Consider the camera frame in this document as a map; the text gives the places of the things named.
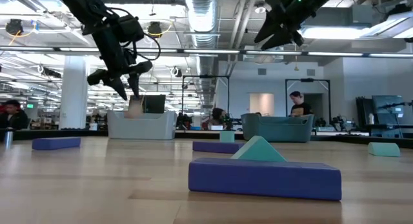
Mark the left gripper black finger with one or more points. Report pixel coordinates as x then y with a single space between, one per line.
118 86
135 85

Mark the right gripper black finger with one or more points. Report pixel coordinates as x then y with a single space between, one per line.
269 28
280 38

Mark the tan wooden block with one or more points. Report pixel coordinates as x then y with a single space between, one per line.
135 107

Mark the blue rectangular block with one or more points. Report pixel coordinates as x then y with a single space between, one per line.
264 180
214 147
56 143

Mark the teal cube block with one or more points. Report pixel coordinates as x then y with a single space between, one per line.
226 137

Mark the teal rounded block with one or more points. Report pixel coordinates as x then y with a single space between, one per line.
384 149

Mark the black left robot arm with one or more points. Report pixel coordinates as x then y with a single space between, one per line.
84 4

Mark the black monitor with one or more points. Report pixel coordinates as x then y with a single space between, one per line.
155 104
387 104

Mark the white plastic bin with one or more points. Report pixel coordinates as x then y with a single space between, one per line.
142 127

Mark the white structural column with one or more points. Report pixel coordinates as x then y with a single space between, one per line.
74 91

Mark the overhead light strip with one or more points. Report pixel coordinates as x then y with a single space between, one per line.
200 51
335 54

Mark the person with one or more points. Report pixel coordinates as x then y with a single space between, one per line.
300 107
217 117
13 117

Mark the teal plastic bin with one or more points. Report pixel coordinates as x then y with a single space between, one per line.
277 130

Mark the teal triangular block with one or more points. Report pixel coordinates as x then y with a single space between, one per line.
258 151

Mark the white bottle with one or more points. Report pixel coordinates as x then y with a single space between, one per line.
371 119

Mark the silver metal tumbler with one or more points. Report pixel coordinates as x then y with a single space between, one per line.
8 138

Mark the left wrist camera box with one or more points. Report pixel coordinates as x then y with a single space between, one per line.
129 28

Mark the black background rig frame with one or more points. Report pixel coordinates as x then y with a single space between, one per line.
182 95
329 98

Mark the silver ventilation duct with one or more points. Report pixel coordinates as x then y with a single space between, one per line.
203 24

